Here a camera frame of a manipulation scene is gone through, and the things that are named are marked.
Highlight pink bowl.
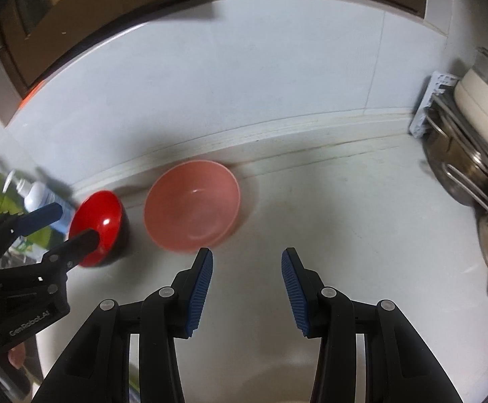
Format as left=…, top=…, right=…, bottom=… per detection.
left=144, top=160, right=241, bottom=255

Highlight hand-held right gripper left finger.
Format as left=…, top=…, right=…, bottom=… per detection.
left=32, top=248, right=214, bottom=403

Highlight stainless steel pots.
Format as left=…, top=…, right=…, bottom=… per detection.
left=424, top=91, right=488, bottom=221

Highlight white dish rack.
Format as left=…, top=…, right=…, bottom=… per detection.
left=409, top=71, right=459, bottom=139

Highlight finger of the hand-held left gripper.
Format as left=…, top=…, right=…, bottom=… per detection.
left=15, top=202, right=63, bottom=236
left=38, top=229, right=102, bottom=274

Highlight person's left hand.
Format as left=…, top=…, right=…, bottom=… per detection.
left=8, top=338, right=29, bottom=371

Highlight red bowl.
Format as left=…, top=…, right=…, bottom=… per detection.
left=68, top=190, right=129, bottom=269

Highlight white blue spray bottle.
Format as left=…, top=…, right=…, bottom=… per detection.
left=6, top=171, right=77, bottom=236

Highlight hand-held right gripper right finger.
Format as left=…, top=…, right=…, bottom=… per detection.
left=281, top=248, right=458, bottom=403

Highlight cream cooking pot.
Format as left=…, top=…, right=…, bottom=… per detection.
left=454, top=67, right=488, bottom=148

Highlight wide steel pot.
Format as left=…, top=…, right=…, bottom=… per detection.
left=422, top=129, right=488, bottom=207

